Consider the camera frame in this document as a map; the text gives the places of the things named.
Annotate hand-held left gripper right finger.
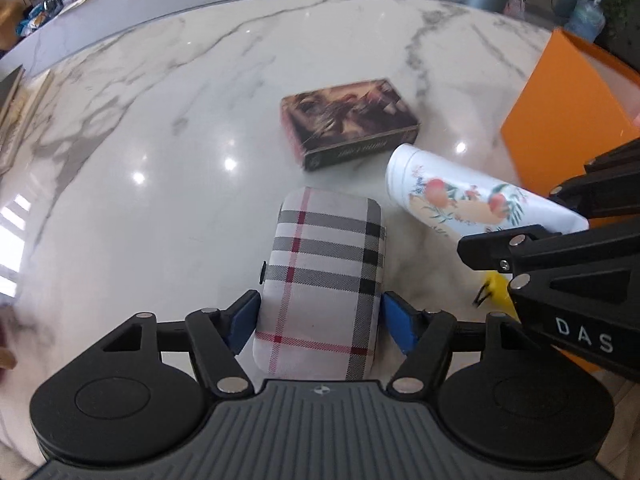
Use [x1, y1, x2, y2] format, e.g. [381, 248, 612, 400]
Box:
[382, 291, 551, 398]

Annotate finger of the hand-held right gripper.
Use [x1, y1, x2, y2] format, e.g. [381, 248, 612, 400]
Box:
[457, 220, 640, 307]
[547, 139, 640, 220]

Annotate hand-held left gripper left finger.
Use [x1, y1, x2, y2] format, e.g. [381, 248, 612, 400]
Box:
[100, 290, 262, 397]

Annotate plaid fabric case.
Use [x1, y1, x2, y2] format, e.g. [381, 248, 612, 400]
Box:
[252, 186, 387, 382]

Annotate orange cardboard box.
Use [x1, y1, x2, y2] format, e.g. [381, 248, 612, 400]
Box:
[500, 27, 640, 201]

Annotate white floral lotion tube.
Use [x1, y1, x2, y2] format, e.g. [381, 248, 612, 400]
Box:
[385, 143, 590, 242]

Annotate yellow object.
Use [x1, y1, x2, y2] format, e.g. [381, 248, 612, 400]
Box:
[472, 270, 522, 322]

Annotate blue water jug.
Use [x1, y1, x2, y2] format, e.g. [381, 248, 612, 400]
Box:
[565, 0, 607, 43]

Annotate dark illustrated card box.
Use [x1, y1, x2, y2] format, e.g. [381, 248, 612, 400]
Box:
[280, 79, 420, 172]

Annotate snack packets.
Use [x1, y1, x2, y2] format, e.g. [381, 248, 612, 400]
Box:
[15, 2, 66, 38]

